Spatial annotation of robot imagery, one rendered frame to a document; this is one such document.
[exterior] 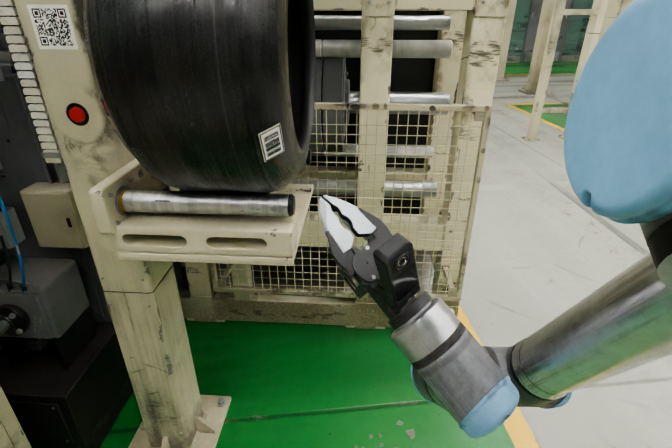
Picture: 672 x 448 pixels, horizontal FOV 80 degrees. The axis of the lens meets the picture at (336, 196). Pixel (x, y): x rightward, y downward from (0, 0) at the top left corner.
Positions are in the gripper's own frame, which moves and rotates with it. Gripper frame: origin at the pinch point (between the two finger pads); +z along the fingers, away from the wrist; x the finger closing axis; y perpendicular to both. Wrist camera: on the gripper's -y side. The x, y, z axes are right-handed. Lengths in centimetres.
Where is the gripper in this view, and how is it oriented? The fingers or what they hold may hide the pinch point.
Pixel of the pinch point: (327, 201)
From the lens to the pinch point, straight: 59.8
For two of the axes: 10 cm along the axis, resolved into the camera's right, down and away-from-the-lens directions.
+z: -6.2, -7.5, 2.3
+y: -1.3, 3.9, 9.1
